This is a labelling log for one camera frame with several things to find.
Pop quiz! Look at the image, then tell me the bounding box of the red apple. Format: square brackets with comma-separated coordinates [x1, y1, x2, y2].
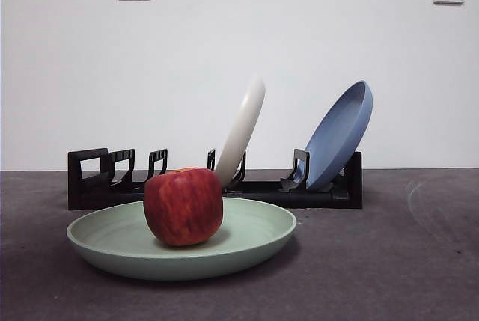
[143, 166, 225, 248]

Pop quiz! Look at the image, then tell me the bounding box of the green round plate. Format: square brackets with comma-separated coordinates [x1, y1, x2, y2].
[66, 196, 299, 281]

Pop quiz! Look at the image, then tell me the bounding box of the cream white round plate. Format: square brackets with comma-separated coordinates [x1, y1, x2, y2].
[214, 76, 266, 189]

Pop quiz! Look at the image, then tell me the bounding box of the blue round plate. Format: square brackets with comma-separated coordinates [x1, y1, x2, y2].
[305, 80, 374, 191]

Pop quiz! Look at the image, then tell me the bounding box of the black plate rack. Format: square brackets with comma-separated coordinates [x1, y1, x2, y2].
[67, 147, 363, 211]

